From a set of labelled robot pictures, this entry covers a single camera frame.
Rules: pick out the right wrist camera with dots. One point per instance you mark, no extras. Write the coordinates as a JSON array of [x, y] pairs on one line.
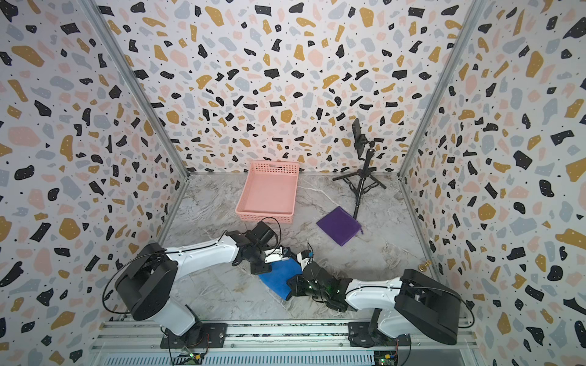
[[304, 258]]

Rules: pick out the small brass knob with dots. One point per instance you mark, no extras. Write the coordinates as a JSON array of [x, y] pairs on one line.
[[424, 266]]

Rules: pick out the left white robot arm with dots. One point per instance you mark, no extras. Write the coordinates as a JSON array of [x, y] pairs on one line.
[[146, 282]]

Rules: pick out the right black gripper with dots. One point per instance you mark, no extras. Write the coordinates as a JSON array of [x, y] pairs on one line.
[[296, 289]]

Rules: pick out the right green circuit board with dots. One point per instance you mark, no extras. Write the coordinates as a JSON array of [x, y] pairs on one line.
[[385, 358]]

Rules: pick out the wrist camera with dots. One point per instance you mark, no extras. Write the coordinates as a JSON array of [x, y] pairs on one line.
[[278, 255], [304, 258]]

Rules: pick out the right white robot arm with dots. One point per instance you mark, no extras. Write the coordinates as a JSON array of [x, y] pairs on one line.
[[425, 304]]

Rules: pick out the green circuit board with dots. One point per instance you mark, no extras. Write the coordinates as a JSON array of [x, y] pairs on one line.
[[385, 358], [191, 358]]

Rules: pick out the pink plastic basket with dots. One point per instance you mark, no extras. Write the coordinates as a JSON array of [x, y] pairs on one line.
[[270, 191]]

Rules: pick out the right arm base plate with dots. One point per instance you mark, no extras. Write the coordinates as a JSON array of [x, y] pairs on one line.
[[366, 335]]

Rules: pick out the left green circuit board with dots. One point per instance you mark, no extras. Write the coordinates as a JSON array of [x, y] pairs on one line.
[[191, 358]]

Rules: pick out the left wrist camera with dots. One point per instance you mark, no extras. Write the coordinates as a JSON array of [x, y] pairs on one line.
[[278, 255]]

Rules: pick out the grey and blue dishcloth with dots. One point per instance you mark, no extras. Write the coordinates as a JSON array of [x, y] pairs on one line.
[[281, 272]]

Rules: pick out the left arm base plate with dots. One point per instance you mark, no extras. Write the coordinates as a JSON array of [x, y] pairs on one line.
[[201, 335]]

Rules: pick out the black tripod with phone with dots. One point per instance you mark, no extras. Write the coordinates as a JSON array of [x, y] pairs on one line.
[[362, 181]]

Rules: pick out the aluminium mounting rail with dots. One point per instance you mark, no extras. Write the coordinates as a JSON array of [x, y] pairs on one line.
[[274, 342]]

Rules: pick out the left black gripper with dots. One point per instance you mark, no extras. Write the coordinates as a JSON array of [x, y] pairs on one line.
[[263, 269]]

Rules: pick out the purple square dishcloth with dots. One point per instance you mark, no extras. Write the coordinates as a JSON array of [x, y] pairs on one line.
[[340, 226]]

